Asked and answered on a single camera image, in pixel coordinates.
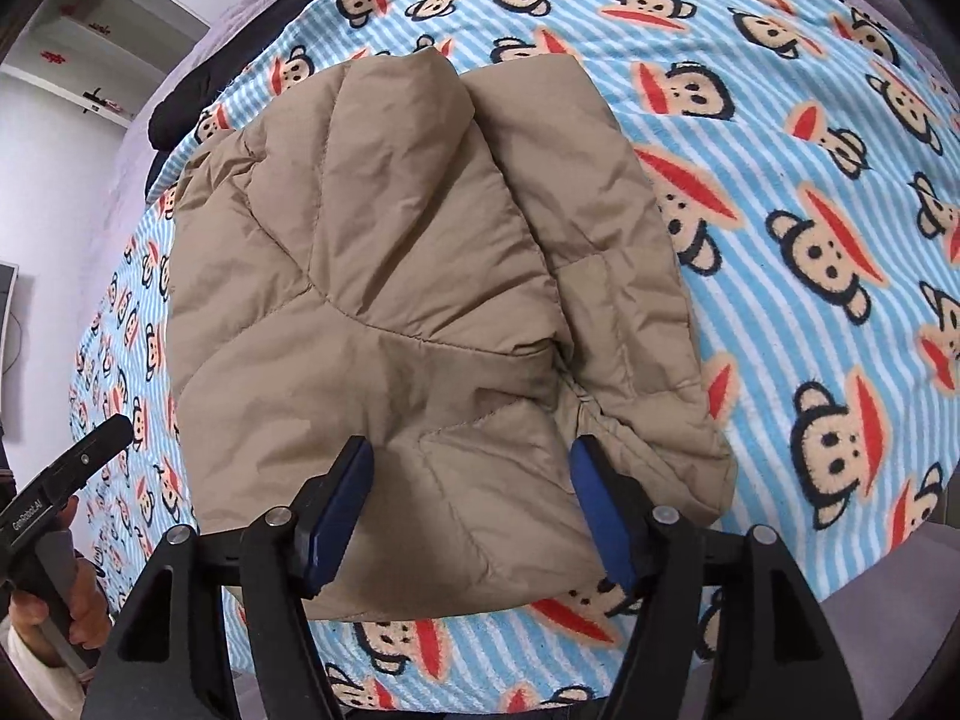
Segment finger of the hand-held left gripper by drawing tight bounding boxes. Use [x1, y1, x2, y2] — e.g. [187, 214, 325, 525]
[43, 414, 136, 497]

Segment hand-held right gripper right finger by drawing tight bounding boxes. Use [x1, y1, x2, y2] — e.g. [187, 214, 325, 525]
[568, 436, 883, 720]

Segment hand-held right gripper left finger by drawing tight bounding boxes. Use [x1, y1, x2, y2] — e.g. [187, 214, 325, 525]
[79, 436, 375, 720]

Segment khaki puffer jacket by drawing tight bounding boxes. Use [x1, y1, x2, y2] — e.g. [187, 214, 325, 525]
[160, 45, 740, 625]

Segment person's left forearm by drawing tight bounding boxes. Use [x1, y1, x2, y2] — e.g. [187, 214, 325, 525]
[0, 611, 89, 720]

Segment person's left hand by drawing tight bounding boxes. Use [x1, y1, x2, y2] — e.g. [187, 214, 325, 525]
[6, 496, 115, 650]

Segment black garment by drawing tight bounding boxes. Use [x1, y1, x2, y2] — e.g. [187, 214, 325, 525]
[145, 0, 332, 167]

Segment blue striped monkey-print blanket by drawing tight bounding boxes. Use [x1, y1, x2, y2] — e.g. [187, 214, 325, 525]
[66, 0, 960, 720]

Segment wall-mounted television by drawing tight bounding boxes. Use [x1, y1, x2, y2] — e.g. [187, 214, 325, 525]
[0, 260, 20, 377]

